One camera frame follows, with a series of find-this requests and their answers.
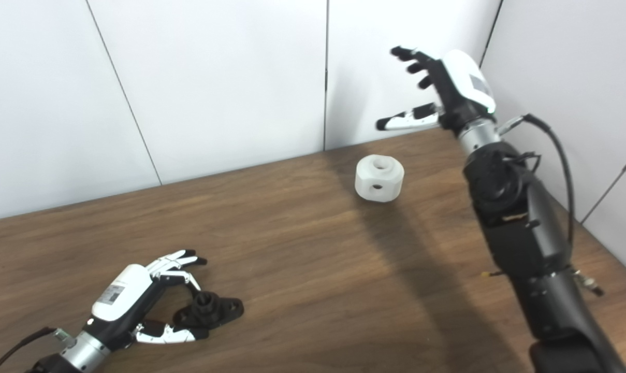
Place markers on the black flanged holder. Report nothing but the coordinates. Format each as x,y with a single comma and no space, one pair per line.
224,308

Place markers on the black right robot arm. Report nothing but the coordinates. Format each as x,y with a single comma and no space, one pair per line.
525,233

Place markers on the round white piece with holes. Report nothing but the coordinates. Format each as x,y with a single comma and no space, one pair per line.
393,184

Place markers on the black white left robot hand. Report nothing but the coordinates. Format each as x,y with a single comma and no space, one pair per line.
121,295

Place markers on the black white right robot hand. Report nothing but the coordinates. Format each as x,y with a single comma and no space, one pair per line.
463,83

